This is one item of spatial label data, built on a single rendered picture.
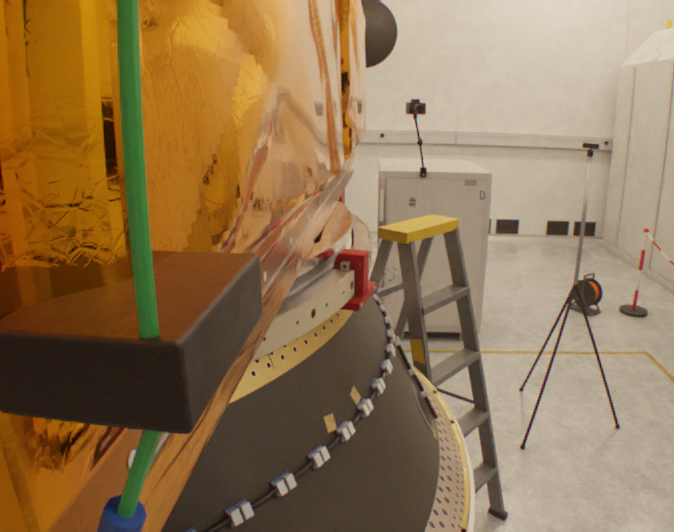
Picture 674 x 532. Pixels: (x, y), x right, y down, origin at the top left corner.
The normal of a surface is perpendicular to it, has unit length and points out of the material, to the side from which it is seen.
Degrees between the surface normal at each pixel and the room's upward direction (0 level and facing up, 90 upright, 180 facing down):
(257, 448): 62
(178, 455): 90
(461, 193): 90
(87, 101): 91
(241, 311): 90
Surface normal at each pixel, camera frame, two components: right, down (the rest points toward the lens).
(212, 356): 1.00, 0.03
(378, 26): -0.07, 0.29
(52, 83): 0.71, 0.21
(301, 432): 0.74, -0.31
